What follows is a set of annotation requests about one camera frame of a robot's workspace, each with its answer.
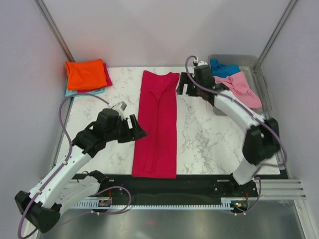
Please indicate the blue t shirt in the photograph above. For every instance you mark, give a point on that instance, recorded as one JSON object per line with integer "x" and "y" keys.
{"x": 222, "y": 70}

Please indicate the light pink t shirt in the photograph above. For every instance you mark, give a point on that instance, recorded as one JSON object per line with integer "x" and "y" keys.
{"x": 239, "y": 86}

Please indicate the left aluminium corner post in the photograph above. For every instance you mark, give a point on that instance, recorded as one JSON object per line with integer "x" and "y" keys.
{"x": 54, "y": 29}

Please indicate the aluminium frame rail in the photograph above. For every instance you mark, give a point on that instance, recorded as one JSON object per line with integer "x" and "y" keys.
{"x": 281, "y": 189}

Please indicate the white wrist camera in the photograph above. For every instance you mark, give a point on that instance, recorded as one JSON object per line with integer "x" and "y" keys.
{"x": 120, "y": 108}
{"x": 196, "y": 62}

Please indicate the right aluminium corner post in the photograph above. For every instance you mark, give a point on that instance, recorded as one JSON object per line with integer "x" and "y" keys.
{"x": 277, "y": 30}

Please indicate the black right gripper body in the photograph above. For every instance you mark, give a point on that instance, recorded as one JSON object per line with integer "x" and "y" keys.
{"x": 196, "y": 89}

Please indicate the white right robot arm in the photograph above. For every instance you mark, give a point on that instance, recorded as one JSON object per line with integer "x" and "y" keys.
{"x": 261, "y": 135}

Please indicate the white slotted cable duct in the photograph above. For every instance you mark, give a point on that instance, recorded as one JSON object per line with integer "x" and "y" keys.
{"x": 96, "y": 204}

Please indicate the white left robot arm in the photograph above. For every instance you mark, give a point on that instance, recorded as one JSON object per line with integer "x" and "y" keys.
{"x": 45, "y": 203}

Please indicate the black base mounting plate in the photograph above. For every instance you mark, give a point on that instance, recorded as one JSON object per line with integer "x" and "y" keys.
{"x": 185, "y": 190}

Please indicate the grey plastic bin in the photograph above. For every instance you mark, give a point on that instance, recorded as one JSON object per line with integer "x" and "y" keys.
{"x": 251, "y": 67}

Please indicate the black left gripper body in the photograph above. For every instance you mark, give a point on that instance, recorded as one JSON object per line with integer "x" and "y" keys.
{"x": 122, "y": 132}

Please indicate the aluminium corner post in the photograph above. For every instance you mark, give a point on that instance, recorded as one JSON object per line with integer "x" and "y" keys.
{"x": 54, "y": 29}
{"x": 277, "y": 30}

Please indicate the folded teal t shirt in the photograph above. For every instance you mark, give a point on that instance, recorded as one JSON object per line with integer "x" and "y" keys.
{"x": 74, "y": 92}

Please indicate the folded orange t shirt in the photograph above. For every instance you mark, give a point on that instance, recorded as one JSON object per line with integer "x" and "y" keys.
{"x": 87, "y": 75}

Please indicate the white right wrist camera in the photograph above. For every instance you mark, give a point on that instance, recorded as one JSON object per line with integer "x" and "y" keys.
{"x": 196, "y": 62}

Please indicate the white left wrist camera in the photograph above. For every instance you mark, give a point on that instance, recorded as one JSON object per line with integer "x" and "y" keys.
{"x": 120, "y": 108}

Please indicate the folded magenta t shirt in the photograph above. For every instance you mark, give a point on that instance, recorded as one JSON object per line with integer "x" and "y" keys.
{"x": 108, "y": 79}

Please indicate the magenta red t shirt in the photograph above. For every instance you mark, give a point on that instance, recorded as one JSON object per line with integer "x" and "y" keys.
{"x": 155, "y": 156}

